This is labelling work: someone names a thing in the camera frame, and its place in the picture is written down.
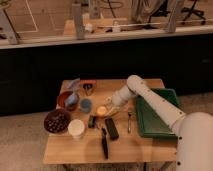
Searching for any wooden table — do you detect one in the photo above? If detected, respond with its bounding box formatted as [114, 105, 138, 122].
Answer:
[42, 78, 178, 165]

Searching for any yellow apple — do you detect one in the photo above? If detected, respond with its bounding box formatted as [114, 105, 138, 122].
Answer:
[96, 106, 107, 117]

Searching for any green plastic tray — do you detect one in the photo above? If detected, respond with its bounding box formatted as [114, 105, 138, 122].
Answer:
[136, 88, 180, 139]

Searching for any black rectangular block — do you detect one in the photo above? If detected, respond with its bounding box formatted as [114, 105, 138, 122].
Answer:
[105, 118, 119, 140]

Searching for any silver fork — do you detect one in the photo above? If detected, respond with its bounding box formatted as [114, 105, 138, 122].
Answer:
[128, 111, 132, 133]

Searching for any brown bowl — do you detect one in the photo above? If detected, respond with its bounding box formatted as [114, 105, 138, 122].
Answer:
[57, 91, 78, 111]

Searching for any small dark green object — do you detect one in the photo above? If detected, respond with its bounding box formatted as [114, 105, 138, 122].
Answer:
[88, 115, 97, 128]

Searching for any blue crumpled cloth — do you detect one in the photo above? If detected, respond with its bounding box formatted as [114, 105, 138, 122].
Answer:
[64, 93, 79, 107]

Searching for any black handled knife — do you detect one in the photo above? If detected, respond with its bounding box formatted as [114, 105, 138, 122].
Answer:
[101, 128, 108, 159]

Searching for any white cup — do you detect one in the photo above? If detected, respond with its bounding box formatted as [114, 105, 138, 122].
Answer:
[68, 119, 85, 139]

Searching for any dark bowl of nuts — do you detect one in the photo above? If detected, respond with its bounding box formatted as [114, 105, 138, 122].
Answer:
[44, 108, 71, 134]

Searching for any blue small cup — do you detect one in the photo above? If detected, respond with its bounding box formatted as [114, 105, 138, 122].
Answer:
[80, 98, 92, 113]

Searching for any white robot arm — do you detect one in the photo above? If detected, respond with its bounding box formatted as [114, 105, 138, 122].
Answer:
[107, 75, 213, 171]

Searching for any orange handled tool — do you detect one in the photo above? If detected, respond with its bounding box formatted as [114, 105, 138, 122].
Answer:
[80, 80, 96, 96]

